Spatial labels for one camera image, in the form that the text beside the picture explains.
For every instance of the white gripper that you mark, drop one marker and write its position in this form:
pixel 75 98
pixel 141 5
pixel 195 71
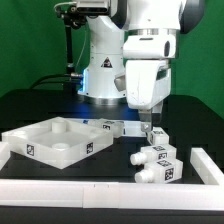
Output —
pixel 148 82

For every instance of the white square tabletop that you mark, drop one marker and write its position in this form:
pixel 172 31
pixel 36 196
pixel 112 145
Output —
pixel 58 142

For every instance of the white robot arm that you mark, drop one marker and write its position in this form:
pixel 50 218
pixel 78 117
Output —
pixel 131 45

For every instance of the white tag base sheet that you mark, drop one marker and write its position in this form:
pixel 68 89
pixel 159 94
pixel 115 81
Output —
pixel 131 128

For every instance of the white U-shaped fence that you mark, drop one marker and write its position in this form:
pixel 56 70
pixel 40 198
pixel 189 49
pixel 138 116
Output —
pixel 209 195

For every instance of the black camera on stand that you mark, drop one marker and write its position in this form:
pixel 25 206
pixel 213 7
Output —
pixel 74 15

